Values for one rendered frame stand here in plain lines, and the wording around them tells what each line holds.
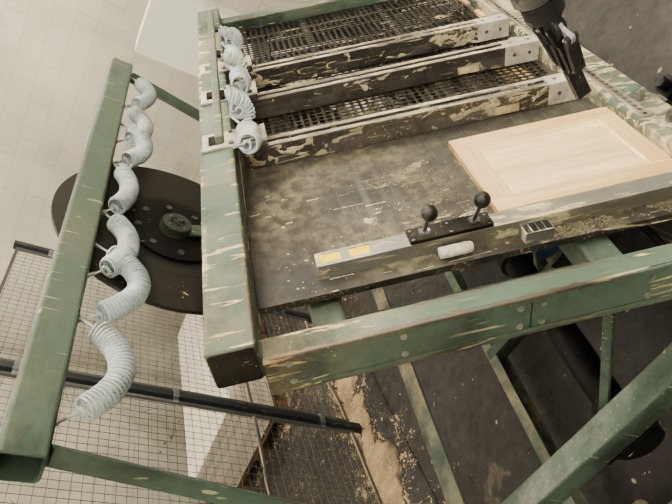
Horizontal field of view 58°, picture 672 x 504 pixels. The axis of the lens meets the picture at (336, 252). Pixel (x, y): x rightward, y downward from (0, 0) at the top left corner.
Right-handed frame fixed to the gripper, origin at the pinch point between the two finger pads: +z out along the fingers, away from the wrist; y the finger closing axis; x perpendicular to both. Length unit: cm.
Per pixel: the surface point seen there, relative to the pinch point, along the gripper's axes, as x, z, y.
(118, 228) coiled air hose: -115, -14, -71
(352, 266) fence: -60, 6, -7
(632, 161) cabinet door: 10.3, 42.2, -15.1
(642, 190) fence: 3.2, 37.1, -0.5
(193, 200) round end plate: -104, 12, -113
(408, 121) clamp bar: -25, 16, -59
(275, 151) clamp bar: -62, -3, -64
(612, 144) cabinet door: 11.5, 41.9, -24.5
